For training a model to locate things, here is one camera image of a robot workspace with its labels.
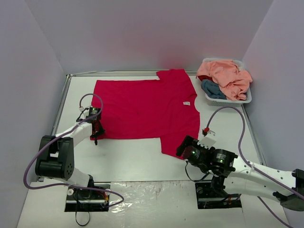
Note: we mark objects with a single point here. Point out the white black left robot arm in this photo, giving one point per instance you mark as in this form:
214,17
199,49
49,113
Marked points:
56,160

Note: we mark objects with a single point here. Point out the white plastic laundry basket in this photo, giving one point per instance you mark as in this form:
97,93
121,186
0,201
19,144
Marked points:
222,102

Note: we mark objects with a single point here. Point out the dark red t shirt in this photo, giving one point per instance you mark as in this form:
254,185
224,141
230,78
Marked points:
204,77

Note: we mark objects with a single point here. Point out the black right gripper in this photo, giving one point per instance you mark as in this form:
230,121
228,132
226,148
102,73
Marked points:
183,147

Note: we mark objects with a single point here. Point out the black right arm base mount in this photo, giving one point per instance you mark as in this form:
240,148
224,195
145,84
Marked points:
207,198

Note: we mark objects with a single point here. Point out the crimson red t shirt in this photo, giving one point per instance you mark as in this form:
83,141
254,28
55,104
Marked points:
161,108

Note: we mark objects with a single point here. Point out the teal blue t shirt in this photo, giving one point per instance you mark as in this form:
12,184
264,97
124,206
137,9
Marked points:
212,90

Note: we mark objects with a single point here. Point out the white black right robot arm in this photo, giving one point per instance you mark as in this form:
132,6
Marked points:
233,175

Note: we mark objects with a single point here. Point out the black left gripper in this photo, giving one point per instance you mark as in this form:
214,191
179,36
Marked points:
96,129

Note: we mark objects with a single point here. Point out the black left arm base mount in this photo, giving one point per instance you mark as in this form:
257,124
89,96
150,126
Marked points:
80,200

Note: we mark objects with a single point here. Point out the salmon pink t shirt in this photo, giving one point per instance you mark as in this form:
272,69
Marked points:
233,82

